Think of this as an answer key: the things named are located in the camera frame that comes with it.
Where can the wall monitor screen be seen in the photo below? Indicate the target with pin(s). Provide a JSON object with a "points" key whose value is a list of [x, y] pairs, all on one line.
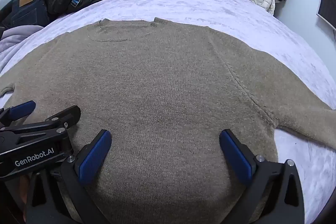
{"points": [[327, 12]]}

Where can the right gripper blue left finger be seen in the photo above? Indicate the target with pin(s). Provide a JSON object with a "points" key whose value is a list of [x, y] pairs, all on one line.
{"points": [[80, 170]]}

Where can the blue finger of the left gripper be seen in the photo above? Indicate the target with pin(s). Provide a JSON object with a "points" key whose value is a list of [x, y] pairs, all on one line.
{"points": [[15, 113], [66, 118]]}

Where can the brown knit sweater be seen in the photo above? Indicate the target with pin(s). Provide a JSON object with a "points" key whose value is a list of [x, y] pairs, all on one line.
{"points": [[165, 91]]}

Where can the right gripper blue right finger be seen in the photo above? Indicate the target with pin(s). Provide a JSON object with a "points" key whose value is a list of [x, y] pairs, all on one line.
{"points": [[285, 199]]}

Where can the dark blue jeans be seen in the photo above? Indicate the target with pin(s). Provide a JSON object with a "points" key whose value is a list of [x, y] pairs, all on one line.
{"points": [[24, 12]]}

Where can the white fleece bed blanket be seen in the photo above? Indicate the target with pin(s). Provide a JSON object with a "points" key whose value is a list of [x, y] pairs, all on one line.
{"points": [[247, 22]]}

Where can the lavender folded blanket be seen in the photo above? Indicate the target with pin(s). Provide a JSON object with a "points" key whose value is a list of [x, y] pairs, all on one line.
{"points": [[12, 40]]}

